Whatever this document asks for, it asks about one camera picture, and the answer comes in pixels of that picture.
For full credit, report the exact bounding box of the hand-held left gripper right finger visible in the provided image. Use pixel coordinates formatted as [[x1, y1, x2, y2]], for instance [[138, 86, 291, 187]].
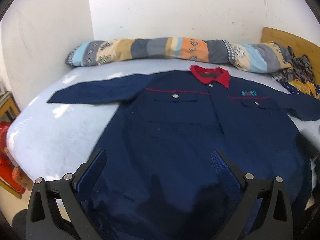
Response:
[[211, 149, 294, 240]]

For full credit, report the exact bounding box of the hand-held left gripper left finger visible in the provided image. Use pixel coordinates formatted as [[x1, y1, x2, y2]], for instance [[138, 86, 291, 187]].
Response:
[[25, 149, 108, 240]]

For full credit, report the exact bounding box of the navy work shirt red collar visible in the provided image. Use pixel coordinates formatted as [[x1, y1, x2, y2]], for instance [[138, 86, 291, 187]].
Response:
[[46, 65, 320, 240]]

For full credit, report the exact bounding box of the light blue bed sheet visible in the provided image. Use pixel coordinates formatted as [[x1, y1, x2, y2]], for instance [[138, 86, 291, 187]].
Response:
[[6, 59, 320, 230]]

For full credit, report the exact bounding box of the red plastic bag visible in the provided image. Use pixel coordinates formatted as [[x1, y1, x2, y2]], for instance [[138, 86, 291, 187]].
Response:
[[0, 121, 27, 195]]

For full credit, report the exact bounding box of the navy dotted cloth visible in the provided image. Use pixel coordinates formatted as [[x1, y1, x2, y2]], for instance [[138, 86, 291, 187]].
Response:
[[279, 79, 320, 99]]

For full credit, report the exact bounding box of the yellow cloth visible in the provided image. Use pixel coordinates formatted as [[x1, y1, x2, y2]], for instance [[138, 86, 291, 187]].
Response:
[[287, 79, 319, 97]]

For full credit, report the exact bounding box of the grey floral cloth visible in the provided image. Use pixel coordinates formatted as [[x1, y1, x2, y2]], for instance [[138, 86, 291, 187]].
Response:
[[271, 45, 314, 83]]

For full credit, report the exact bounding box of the rolled patchwork quilt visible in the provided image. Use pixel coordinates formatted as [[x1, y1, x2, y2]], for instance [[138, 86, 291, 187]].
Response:
[[65, 37, 294, 74]]

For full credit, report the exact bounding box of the wooden headboard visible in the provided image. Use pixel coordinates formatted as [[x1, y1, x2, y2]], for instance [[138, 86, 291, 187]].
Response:
[[260, 26, 320, 87]]

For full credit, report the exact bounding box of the wooden furniture frame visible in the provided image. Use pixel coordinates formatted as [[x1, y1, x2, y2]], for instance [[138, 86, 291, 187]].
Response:
[[0, 91, 22, 124]]

